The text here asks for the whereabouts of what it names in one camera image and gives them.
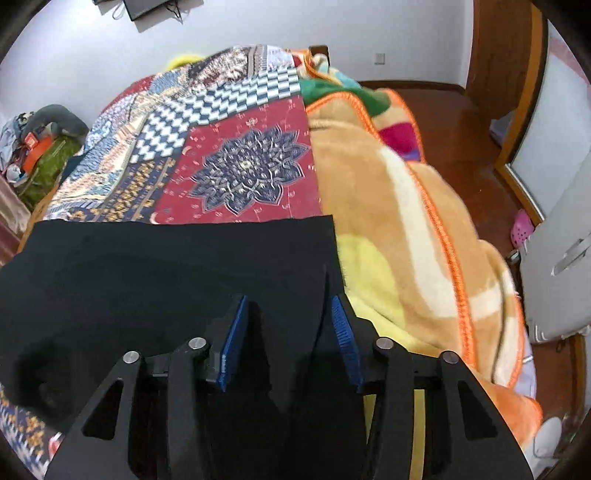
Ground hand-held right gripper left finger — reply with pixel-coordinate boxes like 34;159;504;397
44;294;251;480

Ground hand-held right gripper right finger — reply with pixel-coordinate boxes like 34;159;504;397
331;294;537;480

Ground black pants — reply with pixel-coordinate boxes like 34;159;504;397
0;215;370;480

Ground orange and yellow fleece blanket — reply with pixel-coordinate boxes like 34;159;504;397
295;48;546;480

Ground patchwork patterned bedspread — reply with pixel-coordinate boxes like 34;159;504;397
0;44;324;480

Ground pink slipper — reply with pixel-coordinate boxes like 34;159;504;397
510;209;537;250

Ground white rounded item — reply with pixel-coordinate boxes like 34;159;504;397
530;414;563;468

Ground green cloth-covered stand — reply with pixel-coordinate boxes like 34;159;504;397
21;136;85;209

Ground yellow bed-end cushion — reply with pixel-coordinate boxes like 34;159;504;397
165;52;205;73

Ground white sliding wardrobe door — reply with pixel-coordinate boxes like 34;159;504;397
493;18;591;228

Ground pile of clothes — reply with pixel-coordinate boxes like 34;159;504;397
0;112;34;182

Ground wooden door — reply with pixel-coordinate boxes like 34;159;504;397
465;0;548;118

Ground small black wall monitor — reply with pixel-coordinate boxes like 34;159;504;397
123;0;180;22

